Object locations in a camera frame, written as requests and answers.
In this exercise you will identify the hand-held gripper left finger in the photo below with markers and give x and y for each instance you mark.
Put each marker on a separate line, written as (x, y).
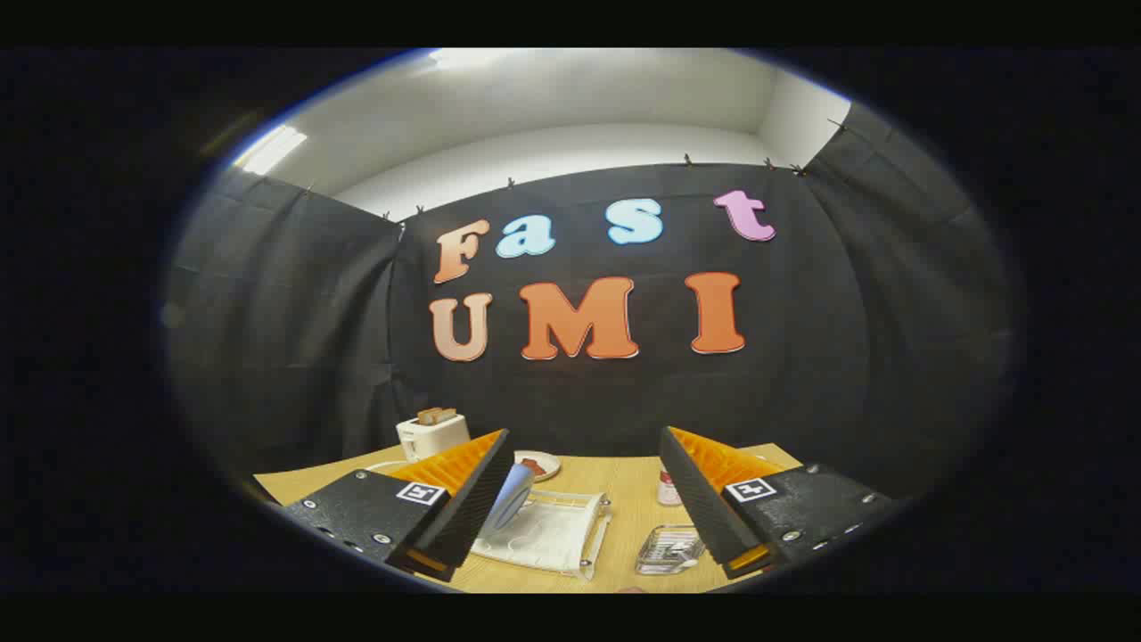
(463, 517)

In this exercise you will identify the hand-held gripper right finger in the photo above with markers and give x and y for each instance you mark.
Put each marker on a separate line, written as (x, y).
(700, 513)

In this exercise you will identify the metal spoon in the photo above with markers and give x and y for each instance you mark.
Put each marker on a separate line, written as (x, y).
(679, 553)

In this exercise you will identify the blue plate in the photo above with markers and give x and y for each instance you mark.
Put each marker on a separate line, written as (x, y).
(510, 499)

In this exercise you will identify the cream round dish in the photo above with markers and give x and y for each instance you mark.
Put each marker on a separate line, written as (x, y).
(545, 469)

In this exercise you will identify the clear bottle red label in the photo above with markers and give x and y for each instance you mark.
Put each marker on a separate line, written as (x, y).
(667, 489)

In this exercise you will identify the white toaster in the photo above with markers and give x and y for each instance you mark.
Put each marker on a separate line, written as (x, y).
(437, 437)

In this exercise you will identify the red meat piece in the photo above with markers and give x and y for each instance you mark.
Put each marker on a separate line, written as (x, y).
(533, 465)

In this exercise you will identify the white drip tray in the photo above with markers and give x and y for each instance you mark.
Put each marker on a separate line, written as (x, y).
(553, 535)

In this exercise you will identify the brown toast slices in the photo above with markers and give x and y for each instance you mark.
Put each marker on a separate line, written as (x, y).
(436, 415)

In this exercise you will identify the black backdrop cloth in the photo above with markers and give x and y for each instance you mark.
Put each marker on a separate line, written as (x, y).
(624, 401)

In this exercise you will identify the ceiling light panel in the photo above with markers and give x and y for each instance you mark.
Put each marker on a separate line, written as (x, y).
(270, 150)

